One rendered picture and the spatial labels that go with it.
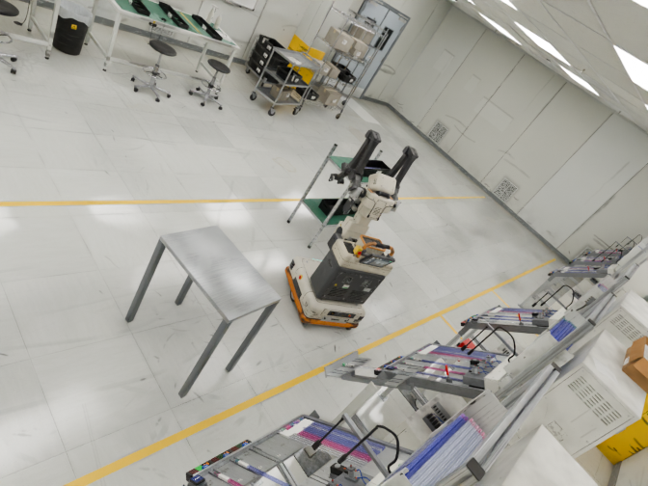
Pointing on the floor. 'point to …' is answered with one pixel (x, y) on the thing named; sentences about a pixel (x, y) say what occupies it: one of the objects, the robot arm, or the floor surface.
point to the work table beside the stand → (213, 285)
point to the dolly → (265, 59)
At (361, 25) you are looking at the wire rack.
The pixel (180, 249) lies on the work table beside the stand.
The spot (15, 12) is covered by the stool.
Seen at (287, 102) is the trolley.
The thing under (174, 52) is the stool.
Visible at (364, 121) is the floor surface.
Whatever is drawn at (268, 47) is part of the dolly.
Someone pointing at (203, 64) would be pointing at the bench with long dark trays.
